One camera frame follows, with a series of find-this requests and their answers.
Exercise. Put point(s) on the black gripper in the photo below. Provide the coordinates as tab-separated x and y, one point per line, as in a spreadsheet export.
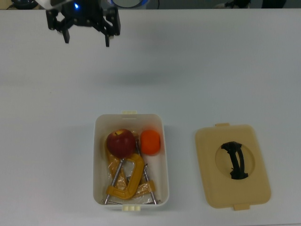
82	20

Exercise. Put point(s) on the red apple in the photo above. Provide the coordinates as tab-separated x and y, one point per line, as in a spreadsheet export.
121	142

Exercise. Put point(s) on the orange fruit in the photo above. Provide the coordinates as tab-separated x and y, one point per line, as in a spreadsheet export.
150	142

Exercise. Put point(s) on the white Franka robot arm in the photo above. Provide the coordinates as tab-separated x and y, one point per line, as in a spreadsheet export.
53	3

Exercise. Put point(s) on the white plastic container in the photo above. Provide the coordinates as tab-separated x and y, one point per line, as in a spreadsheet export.
131	204

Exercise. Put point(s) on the beige container lid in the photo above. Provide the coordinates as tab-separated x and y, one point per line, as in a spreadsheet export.
235	193

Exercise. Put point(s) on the dark round device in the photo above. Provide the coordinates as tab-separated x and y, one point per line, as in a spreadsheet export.
23	3

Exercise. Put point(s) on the yellow C-clamp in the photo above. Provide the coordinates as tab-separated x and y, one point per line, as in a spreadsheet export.
135	174
148	186

